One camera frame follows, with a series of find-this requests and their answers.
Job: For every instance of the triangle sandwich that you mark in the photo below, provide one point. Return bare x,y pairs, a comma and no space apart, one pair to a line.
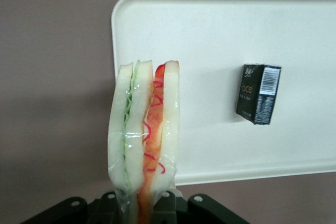
136,134

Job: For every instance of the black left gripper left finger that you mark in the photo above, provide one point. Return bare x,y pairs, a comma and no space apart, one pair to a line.
109,208

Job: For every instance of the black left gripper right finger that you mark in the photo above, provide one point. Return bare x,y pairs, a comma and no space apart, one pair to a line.
165,208

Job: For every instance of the small black barcode box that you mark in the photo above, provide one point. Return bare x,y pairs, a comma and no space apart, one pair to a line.
258,95

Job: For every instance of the cream plastic serving tray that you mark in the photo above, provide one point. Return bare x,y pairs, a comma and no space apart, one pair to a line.
223,37

